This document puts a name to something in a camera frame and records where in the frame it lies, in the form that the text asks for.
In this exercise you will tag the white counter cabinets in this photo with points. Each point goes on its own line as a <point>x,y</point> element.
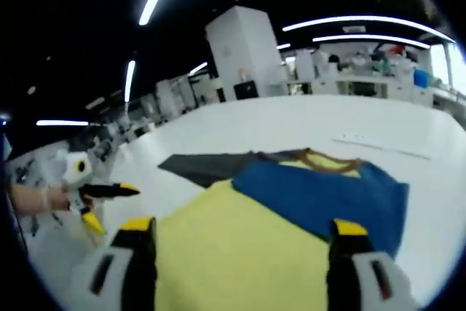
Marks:
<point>364,87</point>

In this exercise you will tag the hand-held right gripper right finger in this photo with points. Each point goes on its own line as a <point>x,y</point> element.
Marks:
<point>356,274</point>

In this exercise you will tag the black bin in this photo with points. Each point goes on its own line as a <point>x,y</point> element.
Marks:
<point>246,90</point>

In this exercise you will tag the person's left hand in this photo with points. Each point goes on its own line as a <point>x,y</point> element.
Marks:
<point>56,198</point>

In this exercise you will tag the blue box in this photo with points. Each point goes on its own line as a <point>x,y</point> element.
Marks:
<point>423,78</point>

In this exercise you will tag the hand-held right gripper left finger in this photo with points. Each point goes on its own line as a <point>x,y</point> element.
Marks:
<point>116,274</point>

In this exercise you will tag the yellow and black garment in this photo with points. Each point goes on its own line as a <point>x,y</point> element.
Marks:
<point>233,245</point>

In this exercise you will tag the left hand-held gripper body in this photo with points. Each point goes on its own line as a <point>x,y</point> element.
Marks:
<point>78,169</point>

